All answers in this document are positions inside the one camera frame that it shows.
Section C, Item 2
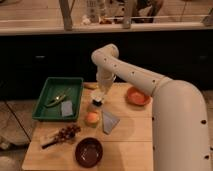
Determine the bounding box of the bunch of red grapes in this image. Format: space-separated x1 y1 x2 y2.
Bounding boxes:
55 125 81 142

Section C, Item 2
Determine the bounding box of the orange fruit in cup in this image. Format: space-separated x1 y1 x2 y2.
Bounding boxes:
85 112 100 127

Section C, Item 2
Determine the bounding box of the grey sponge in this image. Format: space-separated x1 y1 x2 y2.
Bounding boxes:
61 101 73 117

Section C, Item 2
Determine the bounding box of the grey folded cloth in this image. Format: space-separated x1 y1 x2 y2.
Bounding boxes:
102 110 120 134

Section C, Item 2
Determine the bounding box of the white paper cup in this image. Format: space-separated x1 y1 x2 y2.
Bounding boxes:
87 94 104 113

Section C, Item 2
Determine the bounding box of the dark red bowl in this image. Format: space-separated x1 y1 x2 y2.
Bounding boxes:
75 137 103 168

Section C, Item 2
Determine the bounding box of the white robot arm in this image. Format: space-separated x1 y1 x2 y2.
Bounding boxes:
91 44 213 171

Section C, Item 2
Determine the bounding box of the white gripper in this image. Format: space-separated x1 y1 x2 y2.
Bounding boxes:
96 68 116 94

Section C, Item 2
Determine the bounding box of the wooden item behind cup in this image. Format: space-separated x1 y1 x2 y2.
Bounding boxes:
84 83 98 90

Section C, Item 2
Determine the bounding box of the green plastic tray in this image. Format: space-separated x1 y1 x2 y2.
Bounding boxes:
32 77 83 122

